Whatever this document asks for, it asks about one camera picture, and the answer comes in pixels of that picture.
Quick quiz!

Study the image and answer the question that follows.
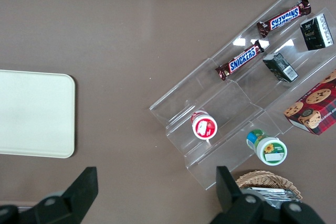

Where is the red plaid cookie box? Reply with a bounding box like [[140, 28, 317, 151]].
[[283, 69, 336, 136]]

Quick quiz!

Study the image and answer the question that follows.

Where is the light wicker basket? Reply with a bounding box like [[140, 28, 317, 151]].
[[235, 170, 303, 204]]

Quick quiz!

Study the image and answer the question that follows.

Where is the green lid sunflower cup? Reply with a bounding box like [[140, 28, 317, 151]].
[[246, 129, 288, 166]]

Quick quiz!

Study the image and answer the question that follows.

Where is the dark green small carton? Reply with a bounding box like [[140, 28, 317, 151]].
[[262, 52, 299, 83], [299, 13, 334, 51]]

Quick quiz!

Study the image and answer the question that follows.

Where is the aluminium foil tray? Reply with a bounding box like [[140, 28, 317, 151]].
[[243, 186, 300, 209]]

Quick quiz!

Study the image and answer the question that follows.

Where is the red lid yogurt cup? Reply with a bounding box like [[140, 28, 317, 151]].
[[191, 110, 218, 140]]

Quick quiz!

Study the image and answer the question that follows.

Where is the clear acrylic stepped display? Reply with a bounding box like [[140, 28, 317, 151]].
[[149, 0, 336, 191]]

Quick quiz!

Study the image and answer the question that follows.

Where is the Snickers chocolate bar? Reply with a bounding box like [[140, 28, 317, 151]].
[[215, 39, 265, 81], [256, 0, 312, 38]]

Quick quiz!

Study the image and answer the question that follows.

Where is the beige plastic tray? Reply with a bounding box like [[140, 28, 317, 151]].
[[0, 69, 76, 159]]

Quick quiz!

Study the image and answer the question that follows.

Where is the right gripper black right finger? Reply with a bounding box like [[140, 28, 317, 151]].
[[208, 165, 328, 224]]

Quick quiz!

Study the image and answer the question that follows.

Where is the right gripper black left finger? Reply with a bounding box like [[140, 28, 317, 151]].
[[0, 166, 99, 224]]

